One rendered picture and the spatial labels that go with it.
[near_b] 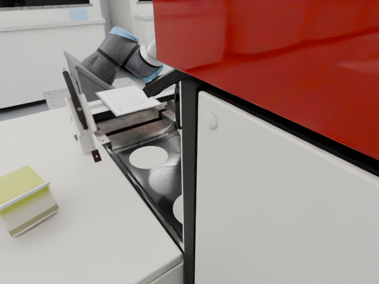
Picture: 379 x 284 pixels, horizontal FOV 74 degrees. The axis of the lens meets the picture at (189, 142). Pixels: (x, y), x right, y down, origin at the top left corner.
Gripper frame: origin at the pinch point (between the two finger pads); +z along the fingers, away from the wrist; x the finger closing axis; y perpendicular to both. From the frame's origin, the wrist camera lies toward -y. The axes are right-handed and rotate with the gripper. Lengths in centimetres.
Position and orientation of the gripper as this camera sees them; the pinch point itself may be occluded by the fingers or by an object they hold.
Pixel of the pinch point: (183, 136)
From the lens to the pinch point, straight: 61.3
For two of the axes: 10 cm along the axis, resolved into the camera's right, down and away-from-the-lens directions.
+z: 0.0, 8.4, 5.4
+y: 9.8, 1.1, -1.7
